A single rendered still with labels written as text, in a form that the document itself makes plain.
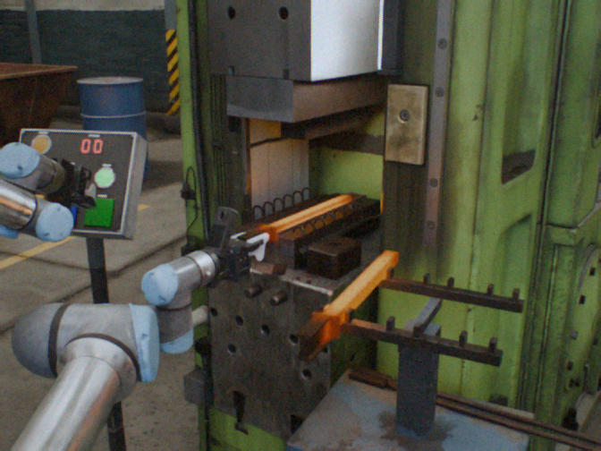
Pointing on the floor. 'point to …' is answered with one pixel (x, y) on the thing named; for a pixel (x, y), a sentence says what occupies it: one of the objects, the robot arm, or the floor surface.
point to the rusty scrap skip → (29, 97)
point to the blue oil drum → (114, 107)
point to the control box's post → (96, 250)
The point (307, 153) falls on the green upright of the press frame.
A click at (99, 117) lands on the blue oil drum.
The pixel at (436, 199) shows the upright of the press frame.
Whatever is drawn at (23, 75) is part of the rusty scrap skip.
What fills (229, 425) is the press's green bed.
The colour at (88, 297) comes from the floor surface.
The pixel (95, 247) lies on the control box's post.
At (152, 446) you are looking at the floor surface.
